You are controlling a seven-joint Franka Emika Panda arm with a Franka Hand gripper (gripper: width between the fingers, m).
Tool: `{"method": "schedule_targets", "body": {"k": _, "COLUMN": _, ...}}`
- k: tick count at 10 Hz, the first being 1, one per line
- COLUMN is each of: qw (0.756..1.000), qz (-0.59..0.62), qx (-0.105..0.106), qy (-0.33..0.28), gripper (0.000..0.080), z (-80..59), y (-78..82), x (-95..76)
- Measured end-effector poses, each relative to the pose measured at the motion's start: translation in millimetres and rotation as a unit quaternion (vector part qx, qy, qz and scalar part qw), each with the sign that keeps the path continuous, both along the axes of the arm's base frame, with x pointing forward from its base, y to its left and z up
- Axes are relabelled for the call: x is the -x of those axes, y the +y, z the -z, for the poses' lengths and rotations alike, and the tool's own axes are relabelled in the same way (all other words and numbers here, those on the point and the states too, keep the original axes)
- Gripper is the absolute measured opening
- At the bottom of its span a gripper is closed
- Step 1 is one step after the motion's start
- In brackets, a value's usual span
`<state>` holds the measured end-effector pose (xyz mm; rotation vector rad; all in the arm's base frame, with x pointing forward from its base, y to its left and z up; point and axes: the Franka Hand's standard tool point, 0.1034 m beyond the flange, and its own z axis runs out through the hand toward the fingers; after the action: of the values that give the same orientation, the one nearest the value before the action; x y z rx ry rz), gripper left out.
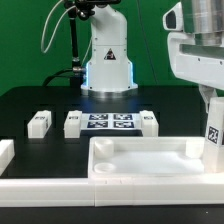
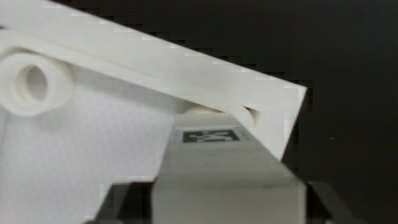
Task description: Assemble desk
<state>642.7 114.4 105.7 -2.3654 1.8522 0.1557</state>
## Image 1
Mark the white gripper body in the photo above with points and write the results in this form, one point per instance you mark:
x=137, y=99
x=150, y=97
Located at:
x=198, y=64

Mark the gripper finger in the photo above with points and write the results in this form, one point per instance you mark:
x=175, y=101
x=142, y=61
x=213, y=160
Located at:
x=207, y=94

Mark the white desk top tray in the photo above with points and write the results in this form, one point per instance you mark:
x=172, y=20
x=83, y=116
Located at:
x=118, y=157

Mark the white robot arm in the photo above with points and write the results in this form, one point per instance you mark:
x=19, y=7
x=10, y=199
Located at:
x=109, y=72

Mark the fiducial marker sheet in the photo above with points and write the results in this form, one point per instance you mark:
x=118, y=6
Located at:
x=110, y=121

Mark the white front fence bar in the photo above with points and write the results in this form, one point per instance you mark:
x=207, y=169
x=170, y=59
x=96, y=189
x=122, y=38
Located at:
x=112, y=192

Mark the white left fence block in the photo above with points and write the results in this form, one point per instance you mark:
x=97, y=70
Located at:
x=6, y=154

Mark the black camera stand pole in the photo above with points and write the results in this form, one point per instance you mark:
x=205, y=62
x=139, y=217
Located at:
x=83, y=9

